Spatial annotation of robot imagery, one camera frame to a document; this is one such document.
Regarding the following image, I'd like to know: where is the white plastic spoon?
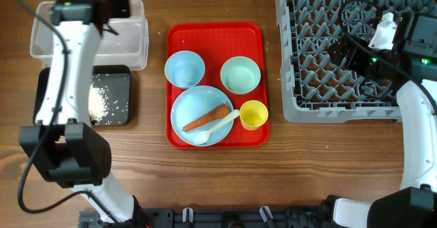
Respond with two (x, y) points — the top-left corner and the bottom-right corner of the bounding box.
(193, 109), (240, 145)

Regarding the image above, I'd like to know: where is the orange carrot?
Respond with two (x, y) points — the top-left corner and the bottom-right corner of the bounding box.
(182, 104), (231, 132)

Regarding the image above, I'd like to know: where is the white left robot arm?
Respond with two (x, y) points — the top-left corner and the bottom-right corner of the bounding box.
(19, 0), (145, 227)

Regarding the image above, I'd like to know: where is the light blue small bowl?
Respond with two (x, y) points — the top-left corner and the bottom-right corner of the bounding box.
(165, 51), (206, 89)

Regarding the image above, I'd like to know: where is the grey dishwasher rack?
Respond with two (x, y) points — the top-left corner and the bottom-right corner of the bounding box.
(275, 0), (436, 123)

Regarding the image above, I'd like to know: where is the clear plastic bin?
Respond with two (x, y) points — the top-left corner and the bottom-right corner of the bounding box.
(29, 0), (149, 70)

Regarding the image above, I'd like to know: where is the red plastic tray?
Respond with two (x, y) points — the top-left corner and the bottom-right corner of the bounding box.
(165, 22), (270, 149)

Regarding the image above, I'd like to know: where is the light blue plate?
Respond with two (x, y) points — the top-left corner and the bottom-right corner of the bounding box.
(170, 85), (234, 147)

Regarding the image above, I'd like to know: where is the yellow plastic cup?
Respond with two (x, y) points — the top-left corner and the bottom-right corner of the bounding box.
(240, 100), (268, 130)

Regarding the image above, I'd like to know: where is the white rice pile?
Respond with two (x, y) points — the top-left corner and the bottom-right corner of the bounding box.
(87, 74), (130, 126)

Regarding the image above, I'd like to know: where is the black waste tray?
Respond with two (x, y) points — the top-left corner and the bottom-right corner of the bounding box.
(32, 64), (132, 128)

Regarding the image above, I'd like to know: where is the mint green bowl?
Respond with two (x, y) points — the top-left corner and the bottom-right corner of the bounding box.
(220, 56), (261, 95)

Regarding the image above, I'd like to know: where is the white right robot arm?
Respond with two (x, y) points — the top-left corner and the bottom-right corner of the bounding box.
(325, 12), (436, 227)

